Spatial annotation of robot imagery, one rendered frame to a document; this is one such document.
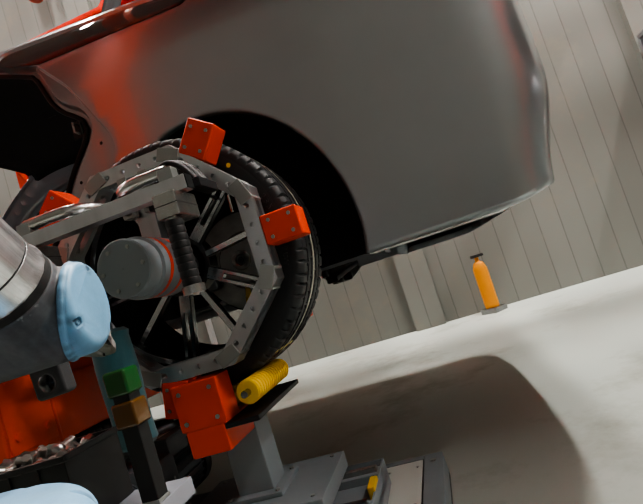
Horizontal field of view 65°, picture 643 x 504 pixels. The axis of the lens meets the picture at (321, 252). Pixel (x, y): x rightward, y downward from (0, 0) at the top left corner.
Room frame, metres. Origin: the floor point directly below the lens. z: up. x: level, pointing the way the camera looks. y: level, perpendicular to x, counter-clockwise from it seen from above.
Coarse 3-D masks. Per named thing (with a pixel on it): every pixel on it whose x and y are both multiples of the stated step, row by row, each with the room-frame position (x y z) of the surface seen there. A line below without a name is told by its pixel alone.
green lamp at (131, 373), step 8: (120, 368) 0.81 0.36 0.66; (128, 368) 0.79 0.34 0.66; (136, 368) 0.81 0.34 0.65; (104, 376) 0.78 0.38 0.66; (112, 376) 0.78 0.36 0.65; (120, 376) 0.78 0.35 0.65; (128, 376) 0.78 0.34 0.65; (136, 376) 0.80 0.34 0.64; (104, 384) 0.78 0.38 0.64; (112, 384) 0.78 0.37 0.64; (120, 384) 0.78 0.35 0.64; (128, 384) 0.78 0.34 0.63; (136, 384) 0.80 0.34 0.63; (112, 392) 0.78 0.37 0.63; (120, 392) 0.78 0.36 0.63; (128, 392) 0.78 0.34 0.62
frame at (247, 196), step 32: (160, 160) 1.17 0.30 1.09; (192, 160) 1.16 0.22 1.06; (96, 192) 1.21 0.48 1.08; (256, 192) 1.18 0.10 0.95; (256, 224) 1.14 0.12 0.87; (64, 256) 1.24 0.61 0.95; (256, 256) 1.14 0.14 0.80; (256, 288) 1.15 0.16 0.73; (256, 320) 1.15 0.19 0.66; (224, 352) 1.17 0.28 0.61; (160, 384) 1.20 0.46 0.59
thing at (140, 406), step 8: (136, 400) 0.79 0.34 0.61; (144, 400) 0.81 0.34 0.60; (112, 408) 0.78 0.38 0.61; (120, 408) 0.78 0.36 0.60; (128, 408) 0.78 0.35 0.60; (136, 408) 0.78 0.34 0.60; (144, 408) 0.80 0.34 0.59; (120, 416) 0.78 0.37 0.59; (128, 416) 0.78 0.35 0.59; (136, 416) 0.78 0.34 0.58; (144, 416) 0.79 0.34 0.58; (120, 424) 0.78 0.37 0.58; (128, 424) 0.78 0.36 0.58; (136, 424) 0.78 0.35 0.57
